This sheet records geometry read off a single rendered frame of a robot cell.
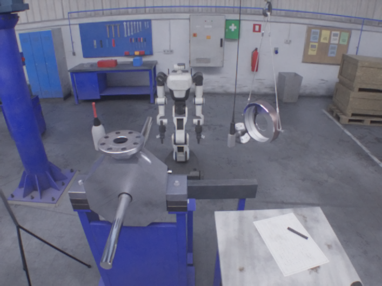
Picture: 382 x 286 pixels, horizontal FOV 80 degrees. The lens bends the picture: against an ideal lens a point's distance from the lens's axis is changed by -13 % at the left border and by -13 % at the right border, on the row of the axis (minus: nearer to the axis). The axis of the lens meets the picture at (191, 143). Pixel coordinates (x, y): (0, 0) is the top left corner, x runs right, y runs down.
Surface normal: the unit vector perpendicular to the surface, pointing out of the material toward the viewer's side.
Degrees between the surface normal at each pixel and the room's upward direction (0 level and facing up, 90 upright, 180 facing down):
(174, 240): 90
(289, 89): 93
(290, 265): 0
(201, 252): 0
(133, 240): 90
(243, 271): 0
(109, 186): 90
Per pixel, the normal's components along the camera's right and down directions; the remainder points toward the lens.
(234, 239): 0.00, -0.88
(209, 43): -0.01, 0.48
